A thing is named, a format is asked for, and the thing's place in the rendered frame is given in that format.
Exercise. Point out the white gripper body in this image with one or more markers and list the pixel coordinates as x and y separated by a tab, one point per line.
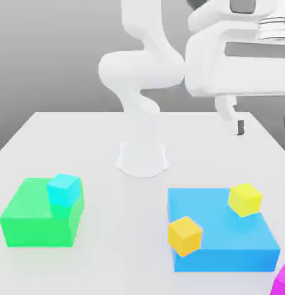
207	69

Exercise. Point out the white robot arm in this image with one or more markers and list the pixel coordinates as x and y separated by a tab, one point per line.
142	69

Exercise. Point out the small yellow cube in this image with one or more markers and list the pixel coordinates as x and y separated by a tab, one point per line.
245	199

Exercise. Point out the small orange cube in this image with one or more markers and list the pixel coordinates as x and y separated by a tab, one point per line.
185	236

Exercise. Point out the small magenta cube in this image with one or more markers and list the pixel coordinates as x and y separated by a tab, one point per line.
283	282

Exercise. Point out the small cyan cube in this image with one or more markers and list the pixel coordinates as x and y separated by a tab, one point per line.
64	191

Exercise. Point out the large blue box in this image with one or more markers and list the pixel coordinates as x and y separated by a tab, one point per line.
225	235

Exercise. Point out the large green box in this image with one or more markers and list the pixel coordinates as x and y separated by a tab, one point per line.
36	221

